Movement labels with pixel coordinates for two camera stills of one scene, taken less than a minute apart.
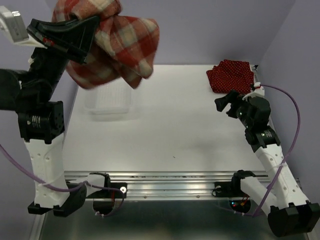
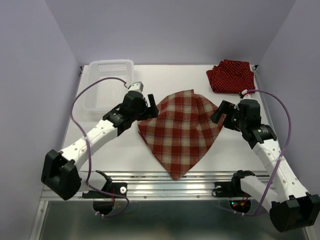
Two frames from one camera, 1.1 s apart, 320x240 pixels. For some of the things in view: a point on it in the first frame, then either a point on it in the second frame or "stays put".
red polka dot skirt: (230, 75) stays put
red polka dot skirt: (228, 75) stays put
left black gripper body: (53, 65) to (142, 114)
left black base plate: (104, 194) stays put
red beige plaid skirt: (123, 49) to (184, 129)
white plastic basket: (112, 98) stays put
